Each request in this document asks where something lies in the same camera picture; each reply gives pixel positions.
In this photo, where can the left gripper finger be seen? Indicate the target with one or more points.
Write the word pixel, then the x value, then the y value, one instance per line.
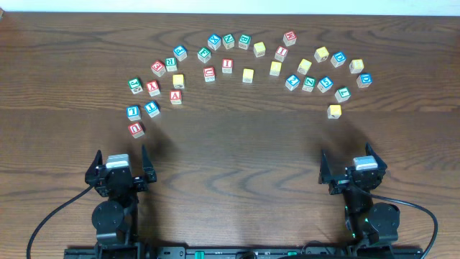
pixel 97 161
pixel 147 164

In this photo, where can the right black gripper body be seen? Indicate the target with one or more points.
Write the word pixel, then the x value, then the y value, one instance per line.
pixel 354 178

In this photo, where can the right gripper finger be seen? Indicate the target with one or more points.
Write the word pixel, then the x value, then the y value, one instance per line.
pixel 370 151
pixel 324 168

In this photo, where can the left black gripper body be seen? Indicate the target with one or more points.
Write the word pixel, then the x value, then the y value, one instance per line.
pixel 119 175

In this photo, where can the yellow O block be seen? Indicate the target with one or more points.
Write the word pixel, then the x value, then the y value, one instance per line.
pixel 304 66

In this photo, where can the yellow C block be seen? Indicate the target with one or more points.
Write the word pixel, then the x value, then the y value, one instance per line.
pixel 275 68

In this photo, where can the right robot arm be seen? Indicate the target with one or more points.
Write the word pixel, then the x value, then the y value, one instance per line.
pixel 373 225

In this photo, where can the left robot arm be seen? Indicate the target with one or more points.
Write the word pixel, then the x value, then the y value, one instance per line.
pixel 116 219

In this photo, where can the red U block lower left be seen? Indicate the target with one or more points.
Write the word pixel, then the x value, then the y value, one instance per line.
pixel 136 130

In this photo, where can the red u block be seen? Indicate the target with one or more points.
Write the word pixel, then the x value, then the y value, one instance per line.
pixel 136 130
pixel 209 74

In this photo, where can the blue L block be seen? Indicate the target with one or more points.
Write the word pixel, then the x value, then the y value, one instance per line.
pixel 133 113

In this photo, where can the blue T block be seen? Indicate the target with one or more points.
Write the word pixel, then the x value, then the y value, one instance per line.
pixel 152 109

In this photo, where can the yellow block lower right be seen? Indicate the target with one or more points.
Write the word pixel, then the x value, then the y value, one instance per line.
pixel 334 111

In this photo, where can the red A block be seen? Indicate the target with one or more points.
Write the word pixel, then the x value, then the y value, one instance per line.
pixel 176 97

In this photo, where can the red Y block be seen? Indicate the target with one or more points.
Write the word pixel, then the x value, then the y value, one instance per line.
pixel 153 88

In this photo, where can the green J block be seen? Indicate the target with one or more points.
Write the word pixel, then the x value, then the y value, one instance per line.
pixel 135 85

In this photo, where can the blue D block right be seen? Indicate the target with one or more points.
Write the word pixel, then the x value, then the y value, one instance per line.
pixel 364 80

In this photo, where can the blue d block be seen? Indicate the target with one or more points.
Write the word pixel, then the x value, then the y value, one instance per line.
pixel 364 80
pixel 338 59

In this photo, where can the blue 5 block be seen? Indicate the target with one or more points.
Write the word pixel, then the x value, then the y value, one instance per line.
pixel 325 84

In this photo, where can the yellow block left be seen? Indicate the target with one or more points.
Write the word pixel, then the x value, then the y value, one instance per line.
pixel 178 81

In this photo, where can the green Z block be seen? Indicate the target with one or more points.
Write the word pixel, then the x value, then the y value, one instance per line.
pixel 309 84

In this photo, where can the blue 2 block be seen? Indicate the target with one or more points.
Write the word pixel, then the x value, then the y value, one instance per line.
pixel 292 82

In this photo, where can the red E block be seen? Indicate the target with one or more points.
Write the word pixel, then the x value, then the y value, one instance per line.
pixel 158 68

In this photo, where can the yellow 8 block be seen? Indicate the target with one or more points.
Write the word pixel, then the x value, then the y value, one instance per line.
pixel 356 66

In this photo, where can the green R block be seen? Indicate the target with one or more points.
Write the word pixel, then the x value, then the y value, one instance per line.
pixel 171 64

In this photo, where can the red U block centre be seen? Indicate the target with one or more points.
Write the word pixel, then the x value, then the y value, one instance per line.
pixel 209 74

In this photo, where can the blue D block upper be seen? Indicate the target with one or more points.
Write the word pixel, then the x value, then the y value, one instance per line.
pixel 338 59

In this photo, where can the blue P block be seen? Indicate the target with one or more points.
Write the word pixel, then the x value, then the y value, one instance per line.
pixel 180 53

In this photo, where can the yellow block upper right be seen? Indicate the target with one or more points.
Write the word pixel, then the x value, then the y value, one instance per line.
pixel 321 54

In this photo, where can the green F block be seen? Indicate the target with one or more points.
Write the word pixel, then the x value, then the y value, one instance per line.
pixel 204 54

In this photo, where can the yellow S block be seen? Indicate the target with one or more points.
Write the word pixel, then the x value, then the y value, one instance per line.
pixel 248 75

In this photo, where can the red I block centre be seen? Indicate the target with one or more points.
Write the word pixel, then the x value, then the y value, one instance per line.
pixel 227 65

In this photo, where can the red i block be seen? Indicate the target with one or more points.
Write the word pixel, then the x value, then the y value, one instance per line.
pixel 281 53
pixel 227 65

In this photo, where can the red I block right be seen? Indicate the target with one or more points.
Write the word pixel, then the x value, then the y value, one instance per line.
pixel 281 53

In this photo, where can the red H block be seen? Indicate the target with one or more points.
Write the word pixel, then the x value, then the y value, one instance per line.
pixel 289 38

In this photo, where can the blue X block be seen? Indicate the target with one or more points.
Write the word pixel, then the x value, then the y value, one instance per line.
pixel 214 42

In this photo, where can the yellow block top centre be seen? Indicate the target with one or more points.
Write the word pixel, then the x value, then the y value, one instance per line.
pixel 259 49

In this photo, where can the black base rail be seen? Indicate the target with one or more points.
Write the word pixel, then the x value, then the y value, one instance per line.
pixel 315 251

